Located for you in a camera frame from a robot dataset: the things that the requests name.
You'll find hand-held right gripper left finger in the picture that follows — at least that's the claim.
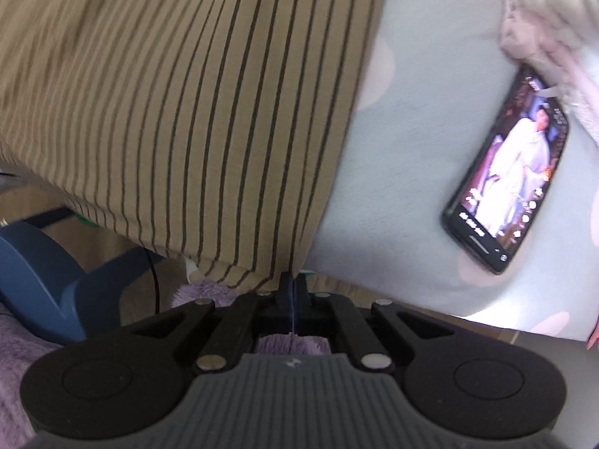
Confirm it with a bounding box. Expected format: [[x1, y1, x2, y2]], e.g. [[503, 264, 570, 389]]
[[124, 271, 293, 376]]

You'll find black cable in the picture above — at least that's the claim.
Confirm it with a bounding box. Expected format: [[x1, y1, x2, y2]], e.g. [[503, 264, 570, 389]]
[[143, 248, 162, 316]]

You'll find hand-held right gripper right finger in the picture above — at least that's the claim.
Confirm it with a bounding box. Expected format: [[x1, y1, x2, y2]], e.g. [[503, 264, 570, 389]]
[[292, 272, 457, 378]]

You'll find khaki striped shirt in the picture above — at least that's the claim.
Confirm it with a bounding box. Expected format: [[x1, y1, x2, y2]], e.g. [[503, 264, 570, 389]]
[[0, 0, 394, 291]]

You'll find blue chair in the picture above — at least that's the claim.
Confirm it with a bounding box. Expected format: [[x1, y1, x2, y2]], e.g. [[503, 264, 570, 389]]
[[0, 222, 164, 343]]

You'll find grey pink-dotted bed sheet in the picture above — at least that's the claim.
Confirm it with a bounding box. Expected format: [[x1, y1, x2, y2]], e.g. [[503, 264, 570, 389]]
[[299, 0, 599, 342]]

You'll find black smartphone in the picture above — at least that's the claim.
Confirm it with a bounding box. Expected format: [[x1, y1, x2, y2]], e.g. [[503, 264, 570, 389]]
[[441, 64, 572, 276]]

